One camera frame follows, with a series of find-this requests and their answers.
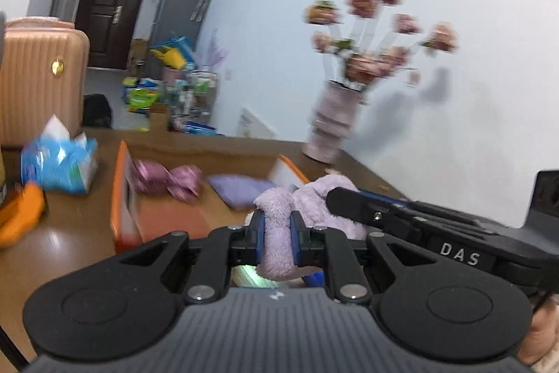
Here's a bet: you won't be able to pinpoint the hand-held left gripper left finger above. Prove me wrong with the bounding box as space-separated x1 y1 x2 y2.
118 209 267 306

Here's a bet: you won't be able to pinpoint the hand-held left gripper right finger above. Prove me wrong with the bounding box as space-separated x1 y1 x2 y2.
289 210 437 306

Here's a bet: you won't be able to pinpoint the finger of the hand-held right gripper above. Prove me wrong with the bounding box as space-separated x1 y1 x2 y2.
325 186 434 245
360 189 496 232

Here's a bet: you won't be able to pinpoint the lavender fluffy plush cloth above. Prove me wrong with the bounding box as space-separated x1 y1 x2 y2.
253 174 372 282

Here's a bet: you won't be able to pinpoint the orange cardboard box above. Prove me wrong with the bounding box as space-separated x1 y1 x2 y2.
109 139 315 256

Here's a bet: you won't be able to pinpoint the purple satin cloth bundle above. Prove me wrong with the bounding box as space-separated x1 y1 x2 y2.
132 159 204 204

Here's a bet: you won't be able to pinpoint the person's right hand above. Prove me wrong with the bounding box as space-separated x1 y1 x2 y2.
517 298 559 373

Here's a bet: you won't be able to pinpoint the pink ribbed vase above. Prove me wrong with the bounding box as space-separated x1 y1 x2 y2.
302 79 363 164

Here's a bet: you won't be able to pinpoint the dried pink roses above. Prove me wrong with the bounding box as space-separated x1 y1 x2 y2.
304 0 459 91

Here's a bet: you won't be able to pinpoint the pile of floor clutter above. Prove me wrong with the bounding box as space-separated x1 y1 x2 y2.
122 69 219 135

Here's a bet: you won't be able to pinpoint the blue and yellow toy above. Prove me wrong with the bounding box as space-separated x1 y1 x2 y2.
151 36 196 70

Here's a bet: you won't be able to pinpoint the black floor bag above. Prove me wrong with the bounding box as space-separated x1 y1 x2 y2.
83 93 113 128

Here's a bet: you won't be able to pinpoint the blue tissue pack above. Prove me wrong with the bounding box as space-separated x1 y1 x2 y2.
21 115 99 194

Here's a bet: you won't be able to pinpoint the orange rubber gloves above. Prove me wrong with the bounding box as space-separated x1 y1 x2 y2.
0 181 46 249

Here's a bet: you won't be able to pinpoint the grey refrigerator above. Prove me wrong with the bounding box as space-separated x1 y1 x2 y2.
148 0 221 56

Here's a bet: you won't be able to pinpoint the pink ribbed suitcase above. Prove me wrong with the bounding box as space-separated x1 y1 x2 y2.
0 17 90 149

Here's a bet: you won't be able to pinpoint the dark wooden door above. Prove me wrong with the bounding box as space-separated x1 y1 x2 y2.
75 0 158 70

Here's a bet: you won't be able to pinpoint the purple flower wall sticker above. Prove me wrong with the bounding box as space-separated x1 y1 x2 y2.
203 28 228 70

